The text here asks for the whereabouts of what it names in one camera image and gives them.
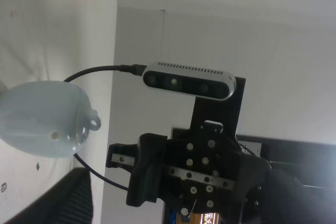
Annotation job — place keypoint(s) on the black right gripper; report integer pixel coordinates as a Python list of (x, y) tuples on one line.
[(196, 171)]

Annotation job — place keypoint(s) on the silver depth camera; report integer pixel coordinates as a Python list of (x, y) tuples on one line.
[(197, 81)]

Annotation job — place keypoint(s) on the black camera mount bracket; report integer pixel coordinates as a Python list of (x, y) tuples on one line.
[(224, 112)]

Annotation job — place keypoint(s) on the light blue porcelain teapot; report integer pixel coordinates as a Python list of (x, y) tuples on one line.
[(47, 118)]

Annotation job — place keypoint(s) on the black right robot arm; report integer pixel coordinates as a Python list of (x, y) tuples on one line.
[(286, 199)]

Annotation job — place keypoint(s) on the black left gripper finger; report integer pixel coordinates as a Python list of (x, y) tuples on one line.
[(68, 201)]

